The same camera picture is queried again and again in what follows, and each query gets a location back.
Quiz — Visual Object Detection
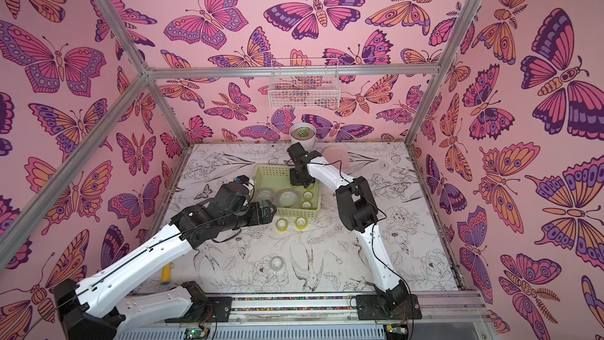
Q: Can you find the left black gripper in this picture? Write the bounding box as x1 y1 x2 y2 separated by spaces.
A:
221 199 278 234

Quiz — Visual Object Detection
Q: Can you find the large transparent tape roll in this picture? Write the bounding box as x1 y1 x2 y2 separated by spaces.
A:
254 188 275 202
277 189 300 208

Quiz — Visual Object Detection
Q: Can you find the pale green storage basket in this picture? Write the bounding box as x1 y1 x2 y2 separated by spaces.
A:
253 165 321 219

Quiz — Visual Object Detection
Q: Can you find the small clear tape roll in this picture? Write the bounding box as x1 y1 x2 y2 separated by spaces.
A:
270 256 285 272

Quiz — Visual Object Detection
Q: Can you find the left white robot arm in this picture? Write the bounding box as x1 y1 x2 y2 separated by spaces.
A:
53 176 277 339

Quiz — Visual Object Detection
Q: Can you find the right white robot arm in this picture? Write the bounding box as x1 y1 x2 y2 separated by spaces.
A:
287 143 411 317

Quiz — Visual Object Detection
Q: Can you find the pink plastic scoop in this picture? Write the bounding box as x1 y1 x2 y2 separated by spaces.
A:
322 146 350 172

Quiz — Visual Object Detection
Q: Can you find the white potted succulent plant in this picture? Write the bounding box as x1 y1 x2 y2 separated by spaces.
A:
289 122 317 151

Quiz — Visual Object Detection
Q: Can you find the white wire wall basket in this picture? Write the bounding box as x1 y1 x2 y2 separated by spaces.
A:
266 58 341 110

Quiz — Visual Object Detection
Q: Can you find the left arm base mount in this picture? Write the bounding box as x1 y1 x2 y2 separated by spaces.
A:
165 296 233 324

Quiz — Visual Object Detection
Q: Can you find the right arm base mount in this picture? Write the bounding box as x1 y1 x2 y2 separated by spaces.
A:
354 294 422 323

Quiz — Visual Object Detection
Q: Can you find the aluminium front rail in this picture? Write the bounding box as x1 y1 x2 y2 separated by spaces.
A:
87 290 501 340

